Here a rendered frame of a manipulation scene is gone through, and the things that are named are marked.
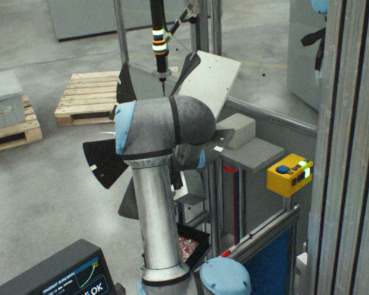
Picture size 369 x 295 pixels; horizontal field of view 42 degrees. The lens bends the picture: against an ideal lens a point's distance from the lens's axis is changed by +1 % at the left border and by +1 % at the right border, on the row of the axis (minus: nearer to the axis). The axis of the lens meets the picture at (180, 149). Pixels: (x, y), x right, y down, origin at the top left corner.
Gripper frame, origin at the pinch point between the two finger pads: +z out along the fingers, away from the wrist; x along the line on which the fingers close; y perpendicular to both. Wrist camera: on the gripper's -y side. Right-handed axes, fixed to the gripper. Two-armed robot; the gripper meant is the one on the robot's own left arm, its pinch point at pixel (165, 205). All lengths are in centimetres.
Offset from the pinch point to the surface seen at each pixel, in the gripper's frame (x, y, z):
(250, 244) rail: -23.8, 13.7, 22.6
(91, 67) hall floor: 390, 165, 161
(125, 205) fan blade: 15.3, -8.1, 1.5
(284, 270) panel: -22, 28, 61
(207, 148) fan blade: -5.7, 22.2, -12.7
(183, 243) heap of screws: -3.2, -1.7, 19.4
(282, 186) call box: -24.3, 35.9, 11.0
